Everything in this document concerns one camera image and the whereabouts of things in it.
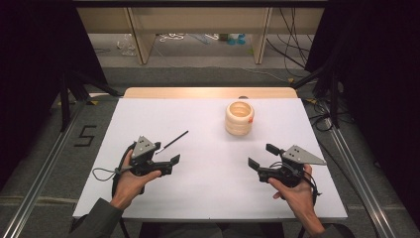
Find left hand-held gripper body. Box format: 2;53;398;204
129;135;173;178

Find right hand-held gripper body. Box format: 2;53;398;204
257;144;328;188

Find thin black pen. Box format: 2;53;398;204
155;130;190;156

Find ribbed wooden pen holder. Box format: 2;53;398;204
225;100;256;137

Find person's left hand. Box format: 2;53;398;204
110;149;163;211

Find person's right hand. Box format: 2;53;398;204
266;163;321;220

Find black metal stand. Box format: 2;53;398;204
58;69;122;134
290;59;342;129

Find clear plastic item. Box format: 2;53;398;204
115;33;138;57

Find blue plastic object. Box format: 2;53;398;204
226;33;248;47

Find black curtain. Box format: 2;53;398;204
0;0;109;190
304;0;420;230

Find light wooden shelf unit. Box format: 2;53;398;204
75;7;326;65

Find thick black left gripper cable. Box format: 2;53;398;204
111;142;137;238

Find thin grey cord loop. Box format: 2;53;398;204
91;167;124;182

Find black floor cables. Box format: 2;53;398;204
304;98;333;133

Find metal floor rail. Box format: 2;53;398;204
0;98;87;238
324;117;398;238

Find white coiled cord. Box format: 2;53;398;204
158;32;186;44

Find hanging black cables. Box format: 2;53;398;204
264;7;315;69

